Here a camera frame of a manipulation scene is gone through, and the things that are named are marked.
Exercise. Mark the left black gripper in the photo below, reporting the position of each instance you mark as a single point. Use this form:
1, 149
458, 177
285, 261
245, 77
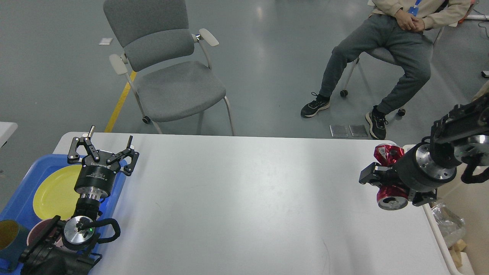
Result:
96, 177

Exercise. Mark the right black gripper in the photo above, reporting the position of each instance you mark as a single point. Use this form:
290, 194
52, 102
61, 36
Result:
419, 170

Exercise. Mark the crushed red soda can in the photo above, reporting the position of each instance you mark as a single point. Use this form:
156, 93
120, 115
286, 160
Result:
391, 196

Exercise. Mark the yellow plate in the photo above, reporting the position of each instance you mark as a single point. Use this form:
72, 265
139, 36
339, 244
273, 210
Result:
56, 194

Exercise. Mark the aluminium foil tray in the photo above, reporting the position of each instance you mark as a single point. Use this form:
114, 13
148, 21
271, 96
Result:
451, 226

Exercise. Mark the pink mug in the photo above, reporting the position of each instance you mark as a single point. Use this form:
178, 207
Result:
37, 230

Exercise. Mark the brown paper bag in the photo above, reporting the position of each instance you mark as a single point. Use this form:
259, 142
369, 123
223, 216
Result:
457, 253

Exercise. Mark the dark teal mug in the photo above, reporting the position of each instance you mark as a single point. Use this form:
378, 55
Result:
13, 241

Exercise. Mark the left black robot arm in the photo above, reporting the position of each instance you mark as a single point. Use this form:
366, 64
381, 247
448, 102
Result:
65, 247

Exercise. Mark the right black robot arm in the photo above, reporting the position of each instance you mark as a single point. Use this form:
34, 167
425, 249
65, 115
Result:
464, 132

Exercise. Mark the beige plastic bin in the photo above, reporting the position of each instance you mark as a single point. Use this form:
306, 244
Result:
468, 201

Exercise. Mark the blue plastic tray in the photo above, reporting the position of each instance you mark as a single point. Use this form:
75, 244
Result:
19, 207

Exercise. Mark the white side table corner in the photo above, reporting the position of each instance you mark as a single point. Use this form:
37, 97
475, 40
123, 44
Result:
6, 131

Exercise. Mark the grey office chair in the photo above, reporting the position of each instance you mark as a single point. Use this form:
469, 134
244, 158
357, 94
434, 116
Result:
153, 31

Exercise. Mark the white chair under person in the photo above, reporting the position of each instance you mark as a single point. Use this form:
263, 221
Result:
383, 54

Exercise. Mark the tan cloth at right edge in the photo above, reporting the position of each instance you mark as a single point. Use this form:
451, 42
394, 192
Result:
482, 91

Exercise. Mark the seated person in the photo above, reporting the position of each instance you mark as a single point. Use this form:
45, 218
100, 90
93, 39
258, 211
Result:
397, 26

